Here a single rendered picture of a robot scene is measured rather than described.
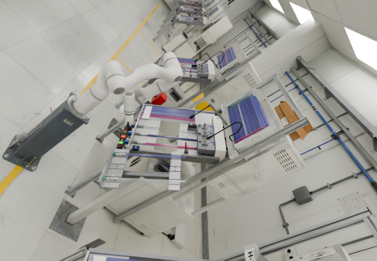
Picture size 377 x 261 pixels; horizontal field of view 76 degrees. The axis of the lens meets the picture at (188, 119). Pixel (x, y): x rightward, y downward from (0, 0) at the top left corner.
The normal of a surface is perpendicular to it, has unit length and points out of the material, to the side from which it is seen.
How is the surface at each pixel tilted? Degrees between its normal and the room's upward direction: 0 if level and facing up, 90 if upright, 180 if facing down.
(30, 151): 90
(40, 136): 90
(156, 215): 90
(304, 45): 90
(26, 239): 0
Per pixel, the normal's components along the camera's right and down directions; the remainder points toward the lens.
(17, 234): 0.79, -0.50
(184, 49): -0.04, 0.55
